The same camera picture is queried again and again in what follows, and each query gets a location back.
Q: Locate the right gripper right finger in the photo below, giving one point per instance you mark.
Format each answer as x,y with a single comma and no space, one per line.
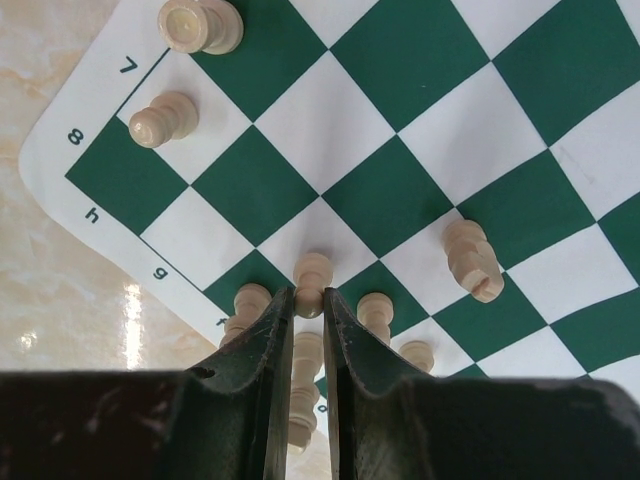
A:
390,420

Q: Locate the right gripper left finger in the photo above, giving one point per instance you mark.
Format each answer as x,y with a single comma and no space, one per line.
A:
224,418

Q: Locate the light pawn chess piece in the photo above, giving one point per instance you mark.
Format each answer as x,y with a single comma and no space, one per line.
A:
313,273

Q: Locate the green white chess mat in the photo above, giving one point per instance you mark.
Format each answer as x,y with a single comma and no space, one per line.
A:
475,161

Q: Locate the light rook chess piece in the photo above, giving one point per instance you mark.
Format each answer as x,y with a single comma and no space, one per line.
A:
213,27

